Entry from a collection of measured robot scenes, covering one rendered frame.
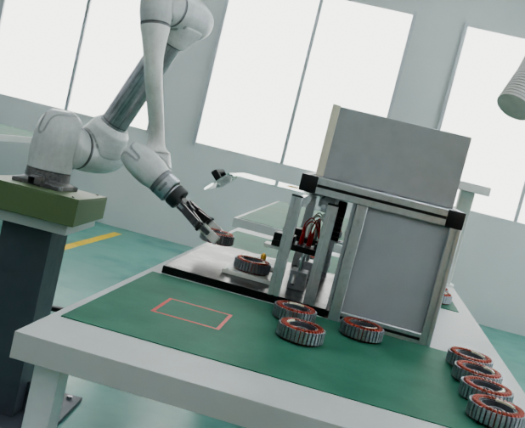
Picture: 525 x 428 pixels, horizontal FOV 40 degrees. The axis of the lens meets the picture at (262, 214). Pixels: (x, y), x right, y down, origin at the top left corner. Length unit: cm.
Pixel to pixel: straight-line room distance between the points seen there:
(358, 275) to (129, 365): 86
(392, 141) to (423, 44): 495
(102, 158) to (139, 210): 452
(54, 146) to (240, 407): 155
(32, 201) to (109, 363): 128
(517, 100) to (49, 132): 190
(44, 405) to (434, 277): 106
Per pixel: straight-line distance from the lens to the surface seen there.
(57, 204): 250
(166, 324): 157
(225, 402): 128
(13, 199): 255
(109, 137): 273
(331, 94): 693
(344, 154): 207
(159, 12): 249
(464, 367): 175
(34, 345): 136
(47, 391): 141
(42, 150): 263
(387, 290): 199
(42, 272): 265
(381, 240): 197
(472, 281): 704
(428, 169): 207
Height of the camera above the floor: 118
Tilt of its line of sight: 6 degrees down
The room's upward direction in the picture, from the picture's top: 14 degrees clockwise
